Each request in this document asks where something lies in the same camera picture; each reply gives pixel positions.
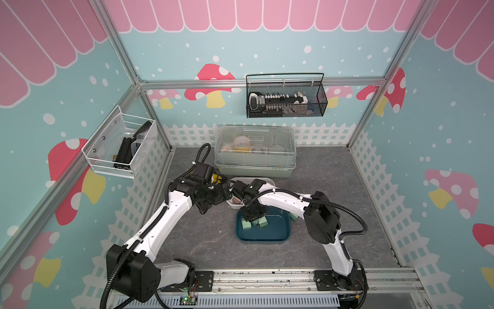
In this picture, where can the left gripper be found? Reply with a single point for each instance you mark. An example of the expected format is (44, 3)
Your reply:
(219, 198)

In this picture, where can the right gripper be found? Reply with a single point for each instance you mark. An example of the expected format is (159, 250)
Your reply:
(260, 213)

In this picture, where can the pink plug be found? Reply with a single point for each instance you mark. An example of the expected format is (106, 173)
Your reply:
(236, 201)

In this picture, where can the teal rectangular tray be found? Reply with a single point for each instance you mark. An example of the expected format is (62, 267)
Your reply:
(278, 229)

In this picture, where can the white rectangular tray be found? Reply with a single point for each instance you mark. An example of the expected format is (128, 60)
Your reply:
(247, 187)

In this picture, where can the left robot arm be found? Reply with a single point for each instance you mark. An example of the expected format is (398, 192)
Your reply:
(131, 267)

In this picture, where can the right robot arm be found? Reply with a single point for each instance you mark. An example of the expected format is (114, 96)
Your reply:
(322, 219)

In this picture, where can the clear lidded storage box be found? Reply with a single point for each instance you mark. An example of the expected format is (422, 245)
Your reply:
(256, 151)

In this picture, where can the yellow rubber glove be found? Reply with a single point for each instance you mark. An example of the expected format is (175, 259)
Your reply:
(216, 179)

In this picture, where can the black object in white basket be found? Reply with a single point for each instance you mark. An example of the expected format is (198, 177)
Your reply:
(129, 147)

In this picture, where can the items in black basket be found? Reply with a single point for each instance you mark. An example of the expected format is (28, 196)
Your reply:
(260, 105)

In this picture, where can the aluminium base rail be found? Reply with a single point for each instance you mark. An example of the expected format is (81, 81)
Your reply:
(289, 288)

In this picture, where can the white wire wall basket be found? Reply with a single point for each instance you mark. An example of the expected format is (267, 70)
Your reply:
(104, 144)

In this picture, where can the black wire wall basket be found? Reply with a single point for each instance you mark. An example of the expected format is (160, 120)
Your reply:
(309, 85)

